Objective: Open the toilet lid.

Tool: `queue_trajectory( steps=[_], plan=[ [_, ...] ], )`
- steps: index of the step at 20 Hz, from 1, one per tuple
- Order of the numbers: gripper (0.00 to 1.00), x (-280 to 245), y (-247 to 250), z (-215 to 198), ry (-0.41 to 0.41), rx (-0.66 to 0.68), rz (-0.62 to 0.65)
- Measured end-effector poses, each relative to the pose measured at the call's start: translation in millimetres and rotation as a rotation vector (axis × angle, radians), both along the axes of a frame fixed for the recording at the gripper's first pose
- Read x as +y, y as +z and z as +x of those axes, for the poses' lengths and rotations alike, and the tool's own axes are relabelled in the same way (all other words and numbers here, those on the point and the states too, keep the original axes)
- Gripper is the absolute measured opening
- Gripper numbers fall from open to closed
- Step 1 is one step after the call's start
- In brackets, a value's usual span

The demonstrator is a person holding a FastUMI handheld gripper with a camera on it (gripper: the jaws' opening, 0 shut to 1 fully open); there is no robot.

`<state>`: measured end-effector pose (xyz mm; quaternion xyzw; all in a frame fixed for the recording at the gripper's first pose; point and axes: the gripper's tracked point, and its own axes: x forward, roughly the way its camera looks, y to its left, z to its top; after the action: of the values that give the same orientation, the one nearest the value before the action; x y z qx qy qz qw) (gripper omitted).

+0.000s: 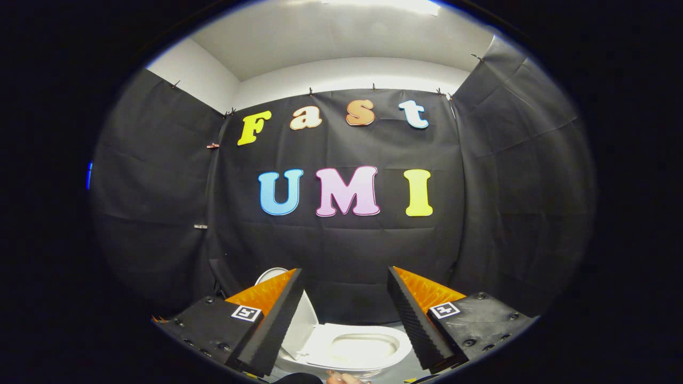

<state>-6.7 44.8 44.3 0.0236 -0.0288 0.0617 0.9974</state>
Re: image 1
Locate person's dark clothing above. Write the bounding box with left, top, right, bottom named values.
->
left=277, top=372, right=323, bottom=384

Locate black backdrop cloth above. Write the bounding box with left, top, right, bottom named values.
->
left=91, top=35, right=595, bottom=323

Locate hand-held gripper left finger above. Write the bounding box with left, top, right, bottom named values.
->
left=152, top=268, right=306, bottom=377

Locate white toilet seat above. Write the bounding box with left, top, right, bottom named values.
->
left=304, top=323, right=413, bottom=371

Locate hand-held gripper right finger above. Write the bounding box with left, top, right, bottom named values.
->
left=387, top=266, right=537, bottom=374

